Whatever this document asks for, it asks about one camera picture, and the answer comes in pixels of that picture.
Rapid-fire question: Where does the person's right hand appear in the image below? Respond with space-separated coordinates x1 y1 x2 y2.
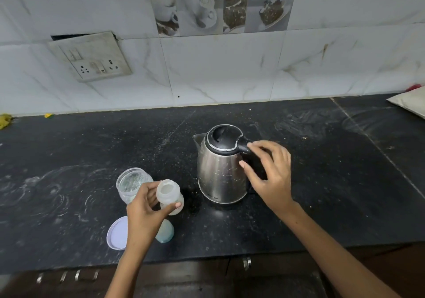
238 140 298 217

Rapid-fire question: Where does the lilac round jar lid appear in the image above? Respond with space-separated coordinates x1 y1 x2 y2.
106 216 129 251

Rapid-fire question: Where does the white wall switch socket plate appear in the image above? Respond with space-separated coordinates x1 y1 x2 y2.
47 31 133 83

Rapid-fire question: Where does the person's right forearm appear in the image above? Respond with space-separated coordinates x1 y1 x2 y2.
279 201 403 298

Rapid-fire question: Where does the white sack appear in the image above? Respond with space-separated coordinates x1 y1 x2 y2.
386 86 425 120

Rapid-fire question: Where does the clear powder jar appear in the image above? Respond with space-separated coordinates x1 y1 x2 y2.
116 167 154 206

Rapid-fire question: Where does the teal-ringed bottle cap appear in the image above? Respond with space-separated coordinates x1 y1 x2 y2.
155 219 175 244

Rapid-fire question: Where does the clear plastic baby bottle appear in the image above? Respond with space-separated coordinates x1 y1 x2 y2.
156 179 185 216

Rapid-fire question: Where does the person's left hand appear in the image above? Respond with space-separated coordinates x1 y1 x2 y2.
126 180 182 242

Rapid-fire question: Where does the steel electric kettle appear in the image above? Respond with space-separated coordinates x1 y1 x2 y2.
192 124 266 205

